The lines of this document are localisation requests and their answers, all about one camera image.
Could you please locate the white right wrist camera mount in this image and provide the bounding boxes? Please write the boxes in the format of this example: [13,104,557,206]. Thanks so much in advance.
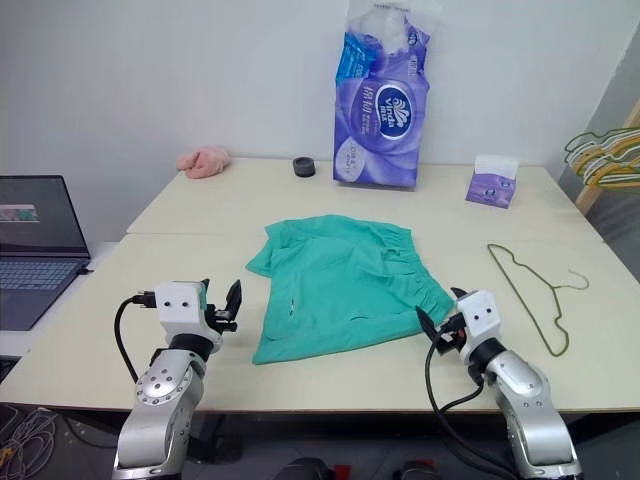
[452,290,501,362]

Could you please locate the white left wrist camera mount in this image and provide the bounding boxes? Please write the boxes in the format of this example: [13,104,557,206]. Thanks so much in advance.
[153,280,224,346]

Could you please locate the olive wire hanger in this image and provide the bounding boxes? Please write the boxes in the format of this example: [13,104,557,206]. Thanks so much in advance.
[487,243,590,358]

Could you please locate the wooden clothes rack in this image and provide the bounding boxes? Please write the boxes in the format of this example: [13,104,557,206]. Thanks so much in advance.
[574,97,640,219]

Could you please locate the white cable bundle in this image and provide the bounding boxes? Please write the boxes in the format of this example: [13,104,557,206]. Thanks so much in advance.
[0,404,57,480]

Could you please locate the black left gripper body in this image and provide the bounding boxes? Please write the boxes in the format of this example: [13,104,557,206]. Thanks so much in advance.
[204,298,239,335]

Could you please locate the yellow wire hanger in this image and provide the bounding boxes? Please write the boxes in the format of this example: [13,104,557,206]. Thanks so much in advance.
[579,144,640,190]

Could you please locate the white wire hanger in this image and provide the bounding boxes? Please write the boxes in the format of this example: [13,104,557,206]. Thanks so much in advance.
[569,133,640,182]

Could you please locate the large purple tissue pack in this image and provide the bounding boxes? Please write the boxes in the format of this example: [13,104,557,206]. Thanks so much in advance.
[332,0,434,190]

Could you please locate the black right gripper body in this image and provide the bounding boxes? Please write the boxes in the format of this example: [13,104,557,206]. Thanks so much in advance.
[432,313,469,356]

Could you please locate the small purple tissue pack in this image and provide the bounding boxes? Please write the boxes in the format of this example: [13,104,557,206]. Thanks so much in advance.
[464,154,520,209]

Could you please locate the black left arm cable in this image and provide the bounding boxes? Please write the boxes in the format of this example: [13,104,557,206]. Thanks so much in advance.
[113,289,157,384]

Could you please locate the dark grey laptop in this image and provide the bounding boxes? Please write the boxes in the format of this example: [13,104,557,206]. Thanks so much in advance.
[0,174,94,331]

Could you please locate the green wire hanger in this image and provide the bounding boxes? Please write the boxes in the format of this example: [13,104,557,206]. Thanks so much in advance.
[563,130,610,167]

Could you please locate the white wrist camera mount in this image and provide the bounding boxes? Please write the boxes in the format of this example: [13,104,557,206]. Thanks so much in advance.
[153,280,224,346]
[452,290,501,362]

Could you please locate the green shorts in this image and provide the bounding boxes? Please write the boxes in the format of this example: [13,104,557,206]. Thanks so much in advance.
[245,214,454,366]

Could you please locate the pink cloth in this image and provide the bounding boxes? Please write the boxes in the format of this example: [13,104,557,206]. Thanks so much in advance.
[176,144,232,180]

